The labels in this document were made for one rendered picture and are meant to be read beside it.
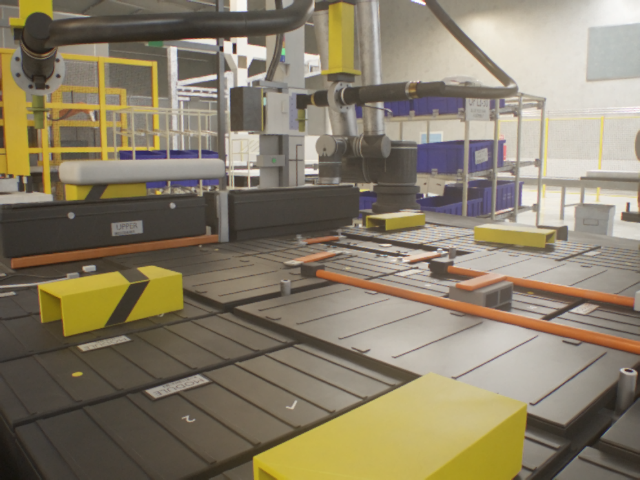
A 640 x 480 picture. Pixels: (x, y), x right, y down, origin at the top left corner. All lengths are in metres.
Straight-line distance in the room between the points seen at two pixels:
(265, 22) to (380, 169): 2.08
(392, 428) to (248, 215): 1.04
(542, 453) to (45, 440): 0.33
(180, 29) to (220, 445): 0.43
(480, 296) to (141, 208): 0.74
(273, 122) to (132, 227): 2.73
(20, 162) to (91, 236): 9.50
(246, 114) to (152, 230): 2.58
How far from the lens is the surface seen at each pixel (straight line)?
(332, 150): 2.47
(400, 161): 2.68
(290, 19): 0.70
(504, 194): 4.34
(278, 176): 4.06
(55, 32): 0.68
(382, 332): 0.58
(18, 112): 10.65
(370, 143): 2.56
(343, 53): 1.54
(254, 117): 3.74
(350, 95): 1.50
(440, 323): 0.61
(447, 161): 3.66
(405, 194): 2.69
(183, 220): 1.22
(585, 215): 7.23
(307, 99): 1.63
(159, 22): 0.63
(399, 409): 0.33
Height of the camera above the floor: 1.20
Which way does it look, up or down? 9 degrees down
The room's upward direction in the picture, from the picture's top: straight up
